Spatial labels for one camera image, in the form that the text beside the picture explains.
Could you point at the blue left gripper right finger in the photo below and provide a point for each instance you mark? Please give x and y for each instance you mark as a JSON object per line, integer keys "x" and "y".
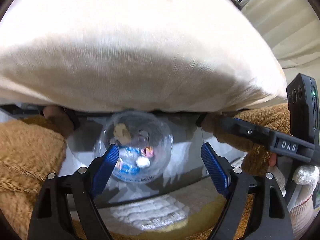
{"x": 217, "y": 169}

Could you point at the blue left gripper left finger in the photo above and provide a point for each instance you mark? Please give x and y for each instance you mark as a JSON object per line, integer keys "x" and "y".
{"x": 102, "y": 168}

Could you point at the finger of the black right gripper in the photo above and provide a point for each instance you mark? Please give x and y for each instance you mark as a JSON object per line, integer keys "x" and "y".
{"x": 255, "y": 133}

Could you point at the small pink box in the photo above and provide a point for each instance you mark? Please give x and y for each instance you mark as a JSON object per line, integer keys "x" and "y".
{"x": 147, "y": 152}

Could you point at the brown paper bag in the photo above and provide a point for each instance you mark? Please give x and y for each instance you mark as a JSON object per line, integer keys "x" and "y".
{"x": 122, "y": 134}

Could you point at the white knit sleeve forearm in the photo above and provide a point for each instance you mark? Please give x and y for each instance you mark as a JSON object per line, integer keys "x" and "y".
{"x": 301, "y": 209}

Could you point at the clear plastic trash bin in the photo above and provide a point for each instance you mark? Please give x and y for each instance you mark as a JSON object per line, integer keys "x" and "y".
{"x": 146, "y": 130}

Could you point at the right hand white glove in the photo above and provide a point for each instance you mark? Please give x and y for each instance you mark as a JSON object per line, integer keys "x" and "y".
{"x": 306, "y": 176}

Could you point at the white quilted slipper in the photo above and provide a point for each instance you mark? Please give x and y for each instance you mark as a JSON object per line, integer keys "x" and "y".
{"x": 150, "y": 214}

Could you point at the brown fuzzy trousers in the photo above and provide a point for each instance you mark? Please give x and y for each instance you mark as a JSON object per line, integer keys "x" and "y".
{"x": 33, "y": 147}

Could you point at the cream curtain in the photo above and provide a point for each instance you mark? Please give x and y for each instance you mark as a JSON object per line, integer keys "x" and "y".
{"x": 289, "y": 27}

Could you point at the cream plush bed blanket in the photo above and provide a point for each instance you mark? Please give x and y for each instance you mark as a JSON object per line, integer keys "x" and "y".
{"x": 111, "y": 55}

